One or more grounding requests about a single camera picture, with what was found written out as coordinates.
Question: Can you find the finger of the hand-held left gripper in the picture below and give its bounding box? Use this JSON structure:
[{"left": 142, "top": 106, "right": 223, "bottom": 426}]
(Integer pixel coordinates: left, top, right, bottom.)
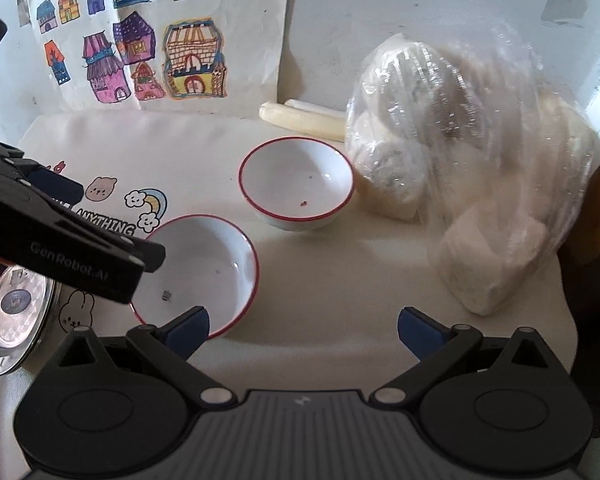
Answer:
[
  {"left": 129, "top": 239, "right": 167, "bottom": 274},
  {"left": 0, "top": 135, "right": 86, "bottom": 212}
]

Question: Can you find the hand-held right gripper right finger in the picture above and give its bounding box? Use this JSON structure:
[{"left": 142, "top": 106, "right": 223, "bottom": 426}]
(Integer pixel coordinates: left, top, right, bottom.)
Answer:
[{"left": 371, "top": 306, "right": 555, "bottom": 406}]

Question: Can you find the large steel plate with ears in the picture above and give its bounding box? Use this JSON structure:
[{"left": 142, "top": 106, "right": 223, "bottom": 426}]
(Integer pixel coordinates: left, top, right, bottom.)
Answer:
[{"left": 0, "top": 337, "right": 57, "bottom": 377}]

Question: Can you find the steel plate embossed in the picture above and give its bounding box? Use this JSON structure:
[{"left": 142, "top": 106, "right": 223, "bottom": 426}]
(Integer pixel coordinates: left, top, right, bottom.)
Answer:
[{"left": 0, "top": 259, "right": 64, "bottom": 362}]

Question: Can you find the white bowl red rim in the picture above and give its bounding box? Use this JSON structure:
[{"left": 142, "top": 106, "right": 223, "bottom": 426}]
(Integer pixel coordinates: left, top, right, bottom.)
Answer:
[
  {"left": 129, "top": 213, "right": 260, "bottom": 340},
  {"left": 238, "top": 137, "right": 355, "bottom": 234}
]

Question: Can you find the white printed cloth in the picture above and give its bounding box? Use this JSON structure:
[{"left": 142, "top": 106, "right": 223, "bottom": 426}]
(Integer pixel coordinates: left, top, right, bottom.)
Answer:
[{"left": 0, "top": 110, "right": 581, "bottom": 480}]

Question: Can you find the drawing of coloured houses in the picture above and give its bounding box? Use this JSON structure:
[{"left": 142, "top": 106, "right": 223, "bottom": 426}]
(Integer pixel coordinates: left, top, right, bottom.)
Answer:
[{"left": 15, "top": 0, "right": 289, "bottom": 117}]

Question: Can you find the plastic bag of white buns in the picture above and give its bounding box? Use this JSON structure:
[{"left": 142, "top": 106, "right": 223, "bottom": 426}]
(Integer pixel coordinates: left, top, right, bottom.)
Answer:
[{"left": 343, "top": 24, "right": 599, "bottom": 317}]

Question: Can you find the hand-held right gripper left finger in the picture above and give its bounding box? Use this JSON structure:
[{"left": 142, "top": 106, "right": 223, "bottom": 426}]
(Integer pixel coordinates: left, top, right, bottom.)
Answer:
[{"left": 52, "top": 306, "right": 238, "bottom": 409}]

